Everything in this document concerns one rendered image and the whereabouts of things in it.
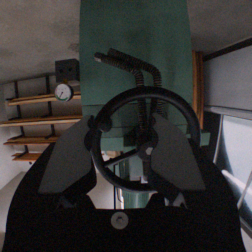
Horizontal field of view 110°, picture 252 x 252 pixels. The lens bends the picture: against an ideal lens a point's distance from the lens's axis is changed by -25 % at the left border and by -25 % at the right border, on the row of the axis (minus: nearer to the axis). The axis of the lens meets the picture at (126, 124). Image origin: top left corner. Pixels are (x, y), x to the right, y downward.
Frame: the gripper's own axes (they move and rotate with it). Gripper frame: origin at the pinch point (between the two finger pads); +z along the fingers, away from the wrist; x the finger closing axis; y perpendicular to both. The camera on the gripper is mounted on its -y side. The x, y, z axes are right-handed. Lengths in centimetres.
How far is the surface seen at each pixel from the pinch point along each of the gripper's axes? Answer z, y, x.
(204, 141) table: 25, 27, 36
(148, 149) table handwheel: 8.9, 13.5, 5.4
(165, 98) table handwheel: 14.0, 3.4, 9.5
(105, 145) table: 25.2, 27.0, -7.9
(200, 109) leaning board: 135, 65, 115
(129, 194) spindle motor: 22, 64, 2
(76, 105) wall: 252, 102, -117
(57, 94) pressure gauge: 26.6, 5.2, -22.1
